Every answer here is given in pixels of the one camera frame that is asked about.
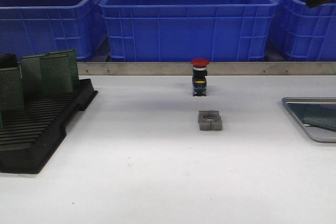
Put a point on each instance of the silver metal tray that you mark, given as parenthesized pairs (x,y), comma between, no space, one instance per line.
(315,133)

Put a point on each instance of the black slotted board rack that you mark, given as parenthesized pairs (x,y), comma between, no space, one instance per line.
(31,135)

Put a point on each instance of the blue plastic bin right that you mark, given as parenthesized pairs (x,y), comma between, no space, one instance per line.
(300,33)

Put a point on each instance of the blue plastic bin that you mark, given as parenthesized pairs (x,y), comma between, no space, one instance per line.
(32,27)
(182,30)
(300,33)

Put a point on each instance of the blue plastic bin centre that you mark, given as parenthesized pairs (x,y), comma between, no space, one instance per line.
(182,30)

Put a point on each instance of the blue plastic bin left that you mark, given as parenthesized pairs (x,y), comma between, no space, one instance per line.
(32,27)

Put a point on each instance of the red emergency stop button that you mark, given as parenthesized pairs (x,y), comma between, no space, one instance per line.
(199,76)

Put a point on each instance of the grey metal pipe clamp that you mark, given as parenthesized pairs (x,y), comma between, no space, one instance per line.
(210,120)

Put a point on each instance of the steel table edge rail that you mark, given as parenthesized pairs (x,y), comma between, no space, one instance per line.
(214,69)

